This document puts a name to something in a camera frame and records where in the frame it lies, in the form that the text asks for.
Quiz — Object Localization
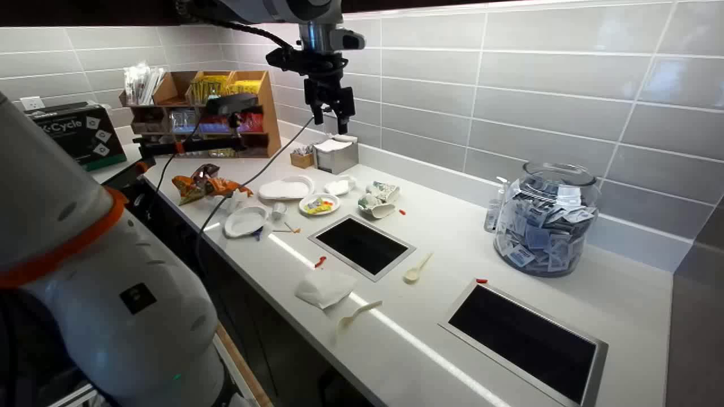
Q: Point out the small white cup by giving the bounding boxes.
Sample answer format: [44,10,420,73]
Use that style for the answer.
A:
[324,175,356,199]

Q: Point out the small clear sanitizer bottle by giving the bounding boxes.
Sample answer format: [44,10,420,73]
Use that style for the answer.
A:
[483,175,509,236]

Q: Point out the orange crumpled wrapper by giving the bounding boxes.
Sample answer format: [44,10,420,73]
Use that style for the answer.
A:
[170,164,255,207]

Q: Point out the white plastic spoon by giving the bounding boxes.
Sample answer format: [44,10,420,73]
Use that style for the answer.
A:
[400,252,436,288]

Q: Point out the plate with yellow food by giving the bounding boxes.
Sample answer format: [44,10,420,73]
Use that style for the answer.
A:
[297,191,341,219]

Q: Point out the small square counter sink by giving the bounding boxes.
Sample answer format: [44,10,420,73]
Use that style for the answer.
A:
[308,212,418,282]

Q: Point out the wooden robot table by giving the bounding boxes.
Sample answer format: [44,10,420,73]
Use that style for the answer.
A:
[212,321,273,407]

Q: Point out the dark wood cabinet panel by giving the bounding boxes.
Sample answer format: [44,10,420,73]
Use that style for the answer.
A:
[665,195,724,407]

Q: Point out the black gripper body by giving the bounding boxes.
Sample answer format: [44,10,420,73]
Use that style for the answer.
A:
[301,70,358,117]

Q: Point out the white wall outlet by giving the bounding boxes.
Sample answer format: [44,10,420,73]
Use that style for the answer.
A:
[15,94,47,113]

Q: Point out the yellow condiment packets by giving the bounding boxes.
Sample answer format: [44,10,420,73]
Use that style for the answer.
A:
[189,73,264,107]

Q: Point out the metal napkin dispenser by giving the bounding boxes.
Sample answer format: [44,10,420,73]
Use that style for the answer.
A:
[311,133,362,176]

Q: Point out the white towel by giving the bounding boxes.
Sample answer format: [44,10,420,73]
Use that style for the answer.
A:
[291,278,353,315]

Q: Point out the thin black cable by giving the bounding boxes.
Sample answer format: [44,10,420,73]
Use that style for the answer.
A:
[192,116,317,256]

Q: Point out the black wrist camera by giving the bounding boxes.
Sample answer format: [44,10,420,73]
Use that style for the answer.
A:
[263,46,319,78]

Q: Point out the clear plastic utensil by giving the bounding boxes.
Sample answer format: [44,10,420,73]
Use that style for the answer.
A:
[264,201,304,238]

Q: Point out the glass jar of packets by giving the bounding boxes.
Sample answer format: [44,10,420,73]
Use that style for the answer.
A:
[491,159,601,278]

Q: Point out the white round plate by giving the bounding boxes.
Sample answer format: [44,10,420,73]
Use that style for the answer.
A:
[222,203,272,242]

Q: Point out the white crumpled bag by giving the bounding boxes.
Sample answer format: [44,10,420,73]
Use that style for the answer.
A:
[121,61,166,108]

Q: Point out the patterned paper pouch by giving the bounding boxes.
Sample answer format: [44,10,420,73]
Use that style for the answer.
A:
[356,191,392,224]
[370,178,403,211]

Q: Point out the black coffee pod box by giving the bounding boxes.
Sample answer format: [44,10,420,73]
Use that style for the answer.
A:
[28,100,129,175]

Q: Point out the white oval plate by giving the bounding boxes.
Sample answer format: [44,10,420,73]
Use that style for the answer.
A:
[255,175,317,203]

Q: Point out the wooden condiment organizer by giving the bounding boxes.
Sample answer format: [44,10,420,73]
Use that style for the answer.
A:
[127,69,284,160]

